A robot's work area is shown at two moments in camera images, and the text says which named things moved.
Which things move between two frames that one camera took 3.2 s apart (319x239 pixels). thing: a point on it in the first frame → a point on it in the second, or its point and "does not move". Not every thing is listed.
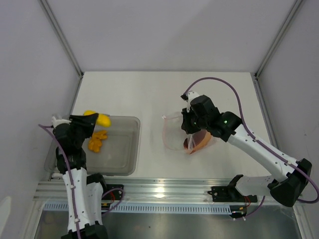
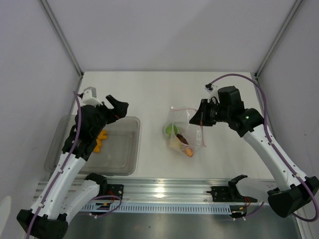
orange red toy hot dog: x=197 y=140 → x=180 y=142
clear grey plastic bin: x=119 y=154 does not move
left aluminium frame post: x=62 y=38 does not move
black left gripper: x=87 y=122 → x=119 y=109
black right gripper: x=186 y=125 → x=201 y=117
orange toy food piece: x=96 y=141 does not move
